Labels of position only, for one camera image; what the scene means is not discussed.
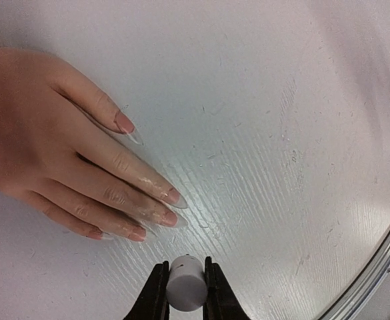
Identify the mannequin hand with long nails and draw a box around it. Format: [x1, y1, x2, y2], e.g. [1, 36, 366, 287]
[0, 48, 187, 242]

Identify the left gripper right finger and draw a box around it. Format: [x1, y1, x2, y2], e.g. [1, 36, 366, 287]
[203, 257, 248, 320]

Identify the white nail polish cap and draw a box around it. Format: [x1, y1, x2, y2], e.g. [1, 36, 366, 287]
[166, 255, 208, 312]

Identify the aluminium front rail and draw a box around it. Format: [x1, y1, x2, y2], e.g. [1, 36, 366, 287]
[318, 230, 390, 320]

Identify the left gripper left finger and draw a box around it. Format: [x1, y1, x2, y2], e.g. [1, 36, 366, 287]
[123, 261, 170, 320]

